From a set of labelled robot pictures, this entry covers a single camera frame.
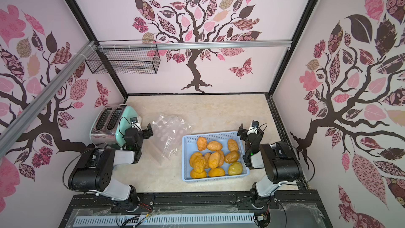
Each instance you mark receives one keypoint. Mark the aluminium frame bar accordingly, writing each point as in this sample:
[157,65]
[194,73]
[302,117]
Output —
[10,136]
[199,45]

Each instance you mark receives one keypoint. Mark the light blue plastic basket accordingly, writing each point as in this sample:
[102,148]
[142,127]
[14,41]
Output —
[207,157]

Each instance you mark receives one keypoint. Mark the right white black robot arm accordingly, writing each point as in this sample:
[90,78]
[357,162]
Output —
[279,162]

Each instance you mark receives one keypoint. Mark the aluminium frame bar back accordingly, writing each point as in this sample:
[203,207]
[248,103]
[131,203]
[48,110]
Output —
[199,45]

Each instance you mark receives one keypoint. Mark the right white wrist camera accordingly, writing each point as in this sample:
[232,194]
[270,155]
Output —
[254,128]

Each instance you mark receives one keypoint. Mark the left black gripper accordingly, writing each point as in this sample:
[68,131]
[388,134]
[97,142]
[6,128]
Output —
[144,132]

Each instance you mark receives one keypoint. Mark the clear zipper bag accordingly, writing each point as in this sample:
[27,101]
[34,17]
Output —
[168,132]

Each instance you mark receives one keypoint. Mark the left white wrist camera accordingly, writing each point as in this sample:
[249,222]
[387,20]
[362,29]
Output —
[135,121]

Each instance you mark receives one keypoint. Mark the aluminium frame bar left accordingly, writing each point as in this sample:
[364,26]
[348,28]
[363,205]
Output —
[10,136]

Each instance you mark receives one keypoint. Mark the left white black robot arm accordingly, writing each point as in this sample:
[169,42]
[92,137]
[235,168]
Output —
[93,171]

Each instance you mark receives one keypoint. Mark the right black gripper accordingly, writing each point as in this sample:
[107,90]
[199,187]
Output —
[246,134]

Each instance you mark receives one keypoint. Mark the black wire basket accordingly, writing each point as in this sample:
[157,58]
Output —
[125,57]

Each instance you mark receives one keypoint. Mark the yellow green potato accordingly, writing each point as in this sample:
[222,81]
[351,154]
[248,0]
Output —
[235,168]

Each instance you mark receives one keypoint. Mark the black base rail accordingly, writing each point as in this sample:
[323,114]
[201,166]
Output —
[288,209]

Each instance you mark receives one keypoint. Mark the white vent strip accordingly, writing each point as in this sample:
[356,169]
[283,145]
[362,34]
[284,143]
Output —
[163,220]

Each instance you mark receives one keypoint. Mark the mint green toaster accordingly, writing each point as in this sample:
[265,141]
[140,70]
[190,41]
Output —
[111,123]

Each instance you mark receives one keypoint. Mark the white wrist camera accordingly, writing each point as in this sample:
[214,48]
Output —
[135,121]
[254,128]

